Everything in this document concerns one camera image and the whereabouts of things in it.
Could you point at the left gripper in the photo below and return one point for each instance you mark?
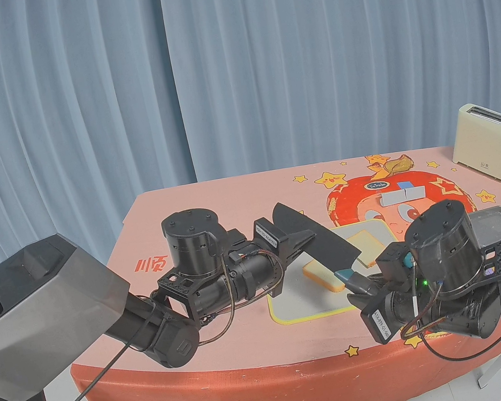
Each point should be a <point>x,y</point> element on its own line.
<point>255,272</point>

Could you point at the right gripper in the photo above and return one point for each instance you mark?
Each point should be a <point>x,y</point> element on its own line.
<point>399,310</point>

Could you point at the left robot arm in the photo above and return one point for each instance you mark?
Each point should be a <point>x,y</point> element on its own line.
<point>45,305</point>

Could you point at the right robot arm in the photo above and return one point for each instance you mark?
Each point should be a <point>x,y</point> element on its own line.
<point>442,243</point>

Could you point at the slice of bread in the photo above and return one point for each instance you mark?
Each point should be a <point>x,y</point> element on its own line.
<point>324,276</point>

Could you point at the cream toaster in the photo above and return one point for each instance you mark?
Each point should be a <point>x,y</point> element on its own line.
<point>488,145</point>

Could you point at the cutting board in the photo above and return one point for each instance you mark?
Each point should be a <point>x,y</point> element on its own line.
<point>296,303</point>

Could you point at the white knife rest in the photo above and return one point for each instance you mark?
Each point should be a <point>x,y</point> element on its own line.
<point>401,196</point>

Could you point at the dark grey tray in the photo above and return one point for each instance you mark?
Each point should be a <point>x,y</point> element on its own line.
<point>496,222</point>

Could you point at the blue curtain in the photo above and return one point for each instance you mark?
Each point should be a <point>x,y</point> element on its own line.
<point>325,49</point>
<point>50,109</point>

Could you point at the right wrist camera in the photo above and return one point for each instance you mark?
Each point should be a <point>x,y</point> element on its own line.
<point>391,261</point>

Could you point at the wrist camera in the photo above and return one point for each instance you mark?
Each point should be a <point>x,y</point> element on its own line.
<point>391,261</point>
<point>238,238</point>

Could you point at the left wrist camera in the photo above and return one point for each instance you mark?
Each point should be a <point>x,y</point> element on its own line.
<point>238,238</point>

